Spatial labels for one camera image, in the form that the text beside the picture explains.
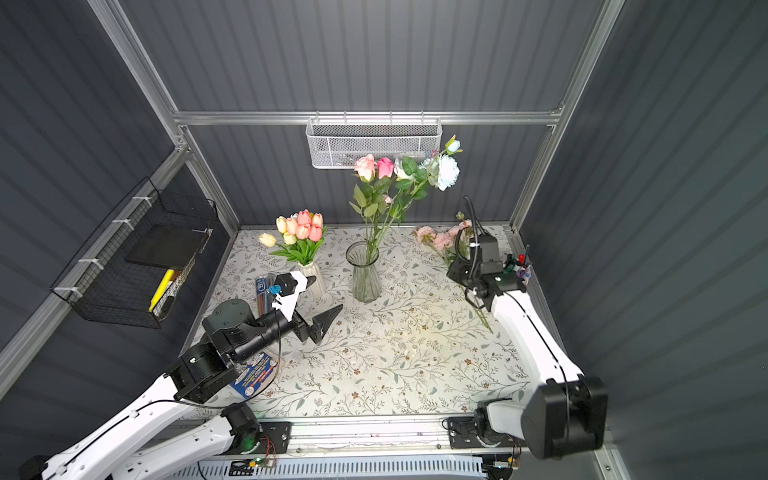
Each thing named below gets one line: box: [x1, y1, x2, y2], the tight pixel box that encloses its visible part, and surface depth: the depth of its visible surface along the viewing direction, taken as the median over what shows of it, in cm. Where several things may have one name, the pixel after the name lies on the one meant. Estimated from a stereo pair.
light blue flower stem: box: [372, 134, 463, 253], surface depth 68 cm
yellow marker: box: [149, 269, 175, 312], surface depth 72 cm
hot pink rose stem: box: [377, 157, 395, 241], surface depth 76 cm
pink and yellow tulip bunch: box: [259, 209, 328, 266], surface depth 80 cm
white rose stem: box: [383, 157, 418, 241], surface depth 75 cm
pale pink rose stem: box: [348, 154, 378, 253], surface depth 76 cm
